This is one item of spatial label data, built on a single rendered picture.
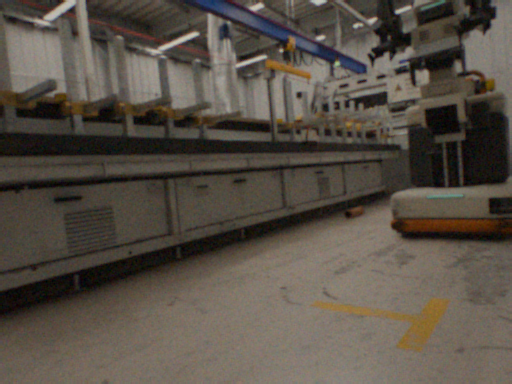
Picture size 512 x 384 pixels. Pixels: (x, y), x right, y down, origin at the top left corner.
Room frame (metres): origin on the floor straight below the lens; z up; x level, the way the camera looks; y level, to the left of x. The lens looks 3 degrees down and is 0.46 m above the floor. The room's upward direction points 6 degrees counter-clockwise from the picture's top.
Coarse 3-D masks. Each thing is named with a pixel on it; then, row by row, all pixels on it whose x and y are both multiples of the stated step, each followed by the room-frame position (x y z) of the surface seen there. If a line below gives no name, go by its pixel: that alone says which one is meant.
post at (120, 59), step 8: (120, 40) 1.79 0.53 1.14; (120, 48) 1.79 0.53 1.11; (120, 56) 1.78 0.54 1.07; (120, 64) 1.78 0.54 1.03; (120, 72) 1.78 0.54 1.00; (120, 80) 1.78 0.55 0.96; (120, 88) 1.79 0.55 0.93; (128, 88) 1.80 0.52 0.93; (128, 96) 1.80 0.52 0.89; (128, 120) 1.79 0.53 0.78; (128, 128) 1.78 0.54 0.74
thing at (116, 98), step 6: (108, 96) 1.49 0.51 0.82; (114, 96) 1.47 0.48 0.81; (120, 96) 1.47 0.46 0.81; (96, 102) 1.55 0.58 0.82; (102, 102) 1.52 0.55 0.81; (108, 102) 1.50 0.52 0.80; (114, 102) 1.48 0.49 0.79; (120, 102) 1.49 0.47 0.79; (84, 108) 1.60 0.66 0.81; (90, 108) 1.58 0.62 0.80; (96, 108) 1.56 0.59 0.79; (102, 108) 1.56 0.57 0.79; (66, 120) 1.72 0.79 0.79
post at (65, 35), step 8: (64, 24) 1.59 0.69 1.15; (64, 32) 1.58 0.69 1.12; (64, 40) 1.58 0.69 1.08; (64, 48) 1.58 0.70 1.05; (72, 48) 1.60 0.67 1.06; (64, 56) 1.59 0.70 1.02; (72, 56) 1.60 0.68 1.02; (64, 64) 1.59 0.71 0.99; (72, 64) 1.60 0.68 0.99; (64, 72) 1.60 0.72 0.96; (72, 72) 1.59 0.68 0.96; (72, 80) 1.59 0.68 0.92; (72, 88) 1.59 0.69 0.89; (72, 96) 1.58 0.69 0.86; (72, 120) 1.59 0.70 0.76; (80, 120) 1.60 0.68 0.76; (72, 128) 1.59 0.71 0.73; (80, 128) 1.60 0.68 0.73
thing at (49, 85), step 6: (42, 84) 1.29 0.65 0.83; (48, 84) 1.26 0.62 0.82; (54, 84) 1.28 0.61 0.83; (30, 90) 1.34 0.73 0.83; (36, 90) 1.32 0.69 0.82; (42, 90) 1.29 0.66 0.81; (48, 90) 1.29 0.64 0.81; (54, 90) 1.29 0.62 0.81; (18, 96) 1.40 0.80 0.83; (24, 96) 1.37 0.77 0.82; (30, 96) 1.35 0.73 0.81; (36, 96) 1.35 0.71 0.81; (18, 102) 1.41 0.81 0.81; (24, 102) 1.42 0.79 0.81; (0, 108) 1.50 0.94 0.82
